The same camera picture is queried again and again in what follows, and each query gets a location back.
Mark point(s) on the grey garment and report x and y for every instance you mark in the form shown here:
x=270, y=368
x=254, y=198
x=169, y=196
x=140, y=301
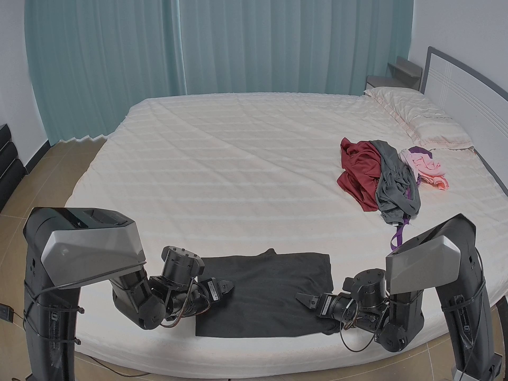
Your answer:
x=395, y=189

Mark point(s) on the purple garment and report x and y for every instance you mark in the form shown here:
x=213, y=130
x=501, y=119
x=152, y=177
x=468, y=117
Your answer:
x=398, y=236

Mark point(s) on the grey bedside table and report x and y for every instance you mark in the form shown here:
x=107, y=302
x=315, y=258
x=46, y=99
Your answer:
x=393, y=77

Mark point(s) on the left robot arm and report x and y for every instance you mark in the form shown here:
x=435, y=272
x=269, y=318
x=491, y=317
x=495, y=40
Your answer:
x=79, y=244

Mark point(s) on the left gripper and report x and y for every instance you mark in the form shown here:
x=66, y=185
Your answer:
x=216, y=290

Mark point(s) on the bed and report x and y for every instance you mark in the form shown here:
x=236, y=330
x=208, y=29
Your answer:
x=222, y=173

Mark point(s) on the small black adapter box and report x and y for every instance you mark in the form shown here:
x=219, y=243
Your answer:
x=4, y=312

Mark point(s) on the dark red garment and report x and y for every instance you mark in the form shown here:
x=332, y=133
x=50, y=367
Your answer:
x=361, y=173

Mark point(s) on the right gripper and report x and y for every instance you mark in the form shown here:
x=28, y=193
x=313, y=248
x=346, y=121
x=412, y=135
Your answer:
x=331, y=304

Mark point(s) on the pink garment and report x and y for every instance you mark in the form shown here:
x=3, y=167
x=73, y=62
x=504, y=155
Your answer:
x=428, y=171

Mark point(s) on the cream pillow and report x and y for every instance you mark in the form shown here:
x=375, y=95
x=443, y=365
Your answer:
x=420, y=117

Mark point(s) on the black T-shirt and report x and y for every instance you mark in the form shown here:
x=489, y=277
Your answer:
x=270, y=284

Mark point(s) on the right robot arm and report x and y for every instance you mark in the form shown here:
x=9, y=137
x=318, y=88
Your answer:
x=436, y=260

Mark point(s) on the blue-green curtain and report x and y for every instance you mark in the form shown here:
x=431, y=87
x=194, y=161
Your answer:
x=103, y=54
x=293, y=30

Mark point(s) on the black chest of drawers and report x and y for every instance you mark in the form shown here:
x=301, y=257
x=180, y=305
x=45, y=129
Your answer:
x=10, y=165

